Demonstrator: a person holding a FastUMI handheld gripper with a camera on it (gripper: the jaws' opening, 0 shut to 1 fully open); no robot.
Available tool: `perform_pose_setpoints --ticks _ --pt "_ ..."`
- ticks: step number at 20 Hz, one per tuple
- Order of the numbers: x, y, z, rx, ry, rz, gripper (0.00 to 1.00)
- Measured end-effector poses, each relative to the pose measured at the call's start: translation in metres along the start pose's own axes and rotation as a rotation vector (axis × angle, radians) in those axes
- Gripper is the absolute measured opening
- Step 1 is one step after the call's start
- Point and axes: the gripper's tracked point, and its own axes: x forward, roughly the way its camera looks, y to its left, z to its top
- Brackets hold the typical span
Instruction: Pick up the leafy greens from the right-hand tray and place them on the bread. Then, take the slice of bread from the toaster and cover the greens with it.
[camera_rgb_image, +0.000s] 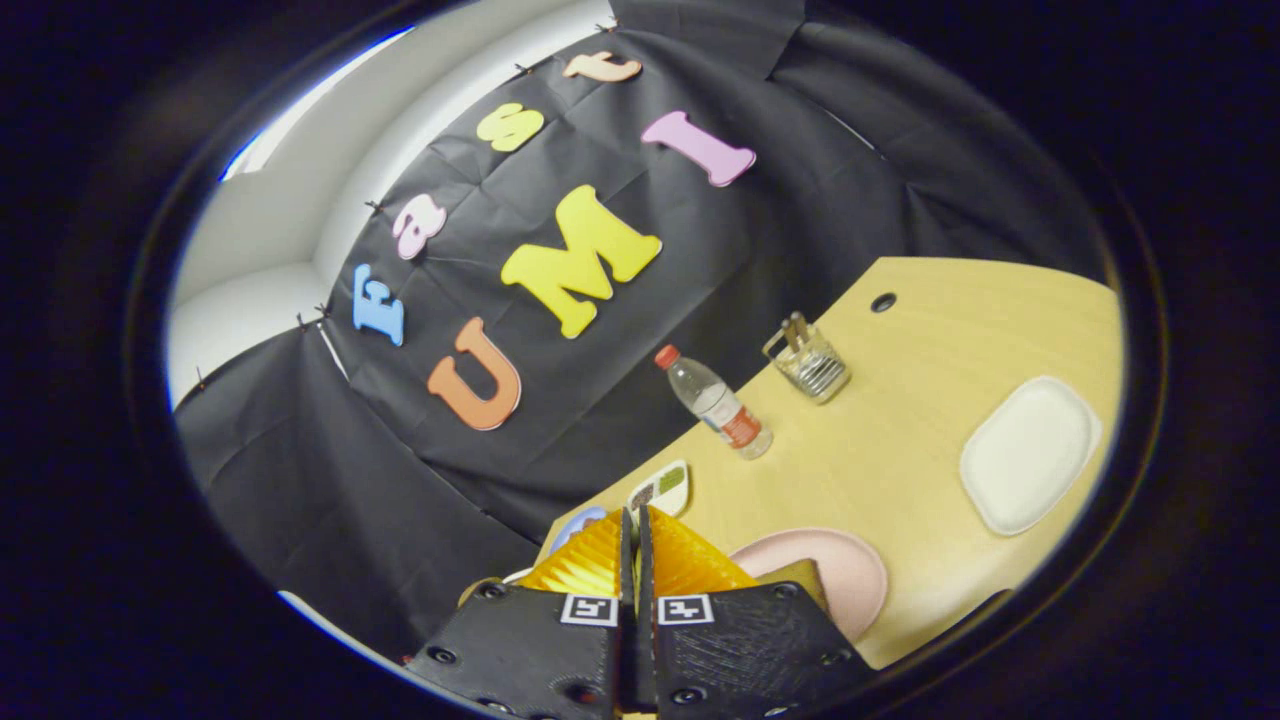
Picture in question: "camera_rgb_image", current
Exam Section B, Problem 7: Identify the blue plate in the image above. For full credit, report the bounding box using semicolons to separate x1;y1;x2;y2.
550;506;609;554

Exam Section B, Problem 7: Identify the white rounded rectangular plate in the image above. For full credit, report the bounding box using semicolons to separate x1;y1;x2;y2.
960;376;1103;537

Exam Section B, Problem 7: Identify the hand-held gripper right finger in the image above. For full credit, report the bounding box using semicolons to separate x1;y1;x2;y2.
638;505;881;720

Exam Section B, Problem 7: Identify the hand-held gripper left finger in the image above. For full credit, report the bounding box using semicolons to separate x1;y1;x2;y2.
405;507;638;720

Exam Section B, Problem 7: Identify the pink round plate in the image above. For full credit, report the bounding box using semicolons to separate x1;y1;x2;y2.
730;528;889;643

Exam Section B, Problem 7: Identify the clear red-capped water bottle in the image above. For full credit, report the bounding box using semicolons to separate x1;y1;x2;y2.
655;345;774;461

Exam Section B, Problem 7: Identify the wire mesh utensil holder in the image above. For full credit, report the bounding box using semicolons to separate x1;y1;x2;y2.
762;311;852;405

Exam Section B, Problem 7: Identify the white divided grain dish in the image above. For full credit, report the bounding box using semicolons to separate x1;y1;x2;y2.
627;460;691;519

